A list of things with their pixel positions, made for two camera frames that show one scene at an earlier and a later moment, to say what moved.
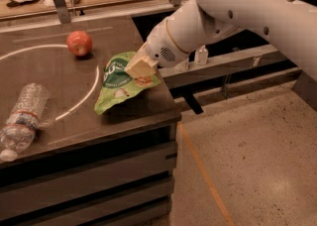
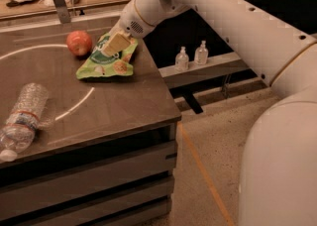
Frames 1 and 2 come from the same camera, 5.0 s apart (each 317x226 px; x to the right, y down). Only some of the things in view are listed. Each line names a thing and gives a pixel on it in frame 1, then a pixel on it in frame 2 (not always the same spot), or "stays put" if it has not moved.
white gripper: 162,46 to 131,22
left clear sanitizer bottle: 183,65 stays put
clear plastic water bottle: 21,128 stays put
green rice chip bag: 118,83 to 101,64
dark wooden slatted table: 115,168 stays put
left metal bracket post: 59,1 stays put
